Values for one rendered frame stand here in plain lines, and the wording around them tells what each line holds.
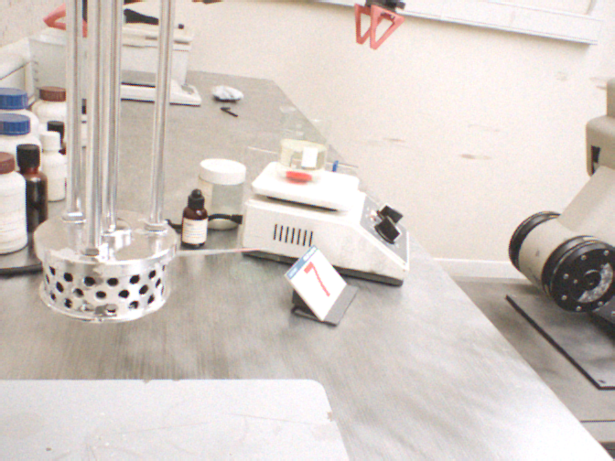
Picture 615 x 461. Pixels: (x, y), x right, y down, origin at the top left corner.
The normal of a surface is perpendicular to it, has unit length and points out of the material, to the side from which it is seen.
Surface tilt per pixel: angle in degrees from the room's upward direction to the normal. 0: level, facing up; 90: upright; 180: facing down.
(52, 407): 0
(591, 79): 90
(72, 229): 0
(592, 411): 0
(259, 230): 90
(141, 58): 93
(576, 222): 64
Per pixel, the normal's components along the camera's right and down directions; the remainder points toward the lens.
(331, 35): 0.20, 0.40
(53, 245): 0.14, -0.92
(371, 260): -0.15, 0.35
